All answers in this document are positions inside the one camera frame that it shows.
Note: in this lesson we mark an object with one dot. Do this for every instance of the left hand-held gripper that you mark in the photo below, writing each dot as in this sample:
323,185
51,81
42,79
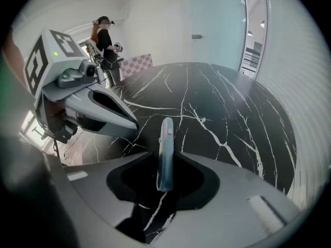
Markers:
44,61

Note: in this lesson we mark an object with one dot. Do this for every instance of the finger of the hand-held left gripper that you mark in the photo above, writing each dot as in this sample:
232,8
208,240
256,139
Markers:
113,123
124,108

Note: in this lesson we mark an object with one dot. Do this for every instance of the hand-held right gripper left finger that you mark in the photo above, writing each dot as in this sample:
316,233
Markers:
88,182

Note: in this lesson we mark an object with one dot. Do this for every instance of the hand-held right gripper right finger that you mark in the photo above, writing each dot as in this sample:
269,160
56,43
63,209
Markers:
232,216

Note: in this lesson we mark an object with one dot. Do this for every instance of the person's left forearm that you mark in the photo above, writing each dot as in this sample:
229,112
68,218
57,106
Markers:
13,53

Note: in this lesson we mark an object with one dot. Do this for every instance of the black marble round table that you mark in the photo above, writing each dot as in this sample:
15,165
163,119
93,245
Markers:
219,107

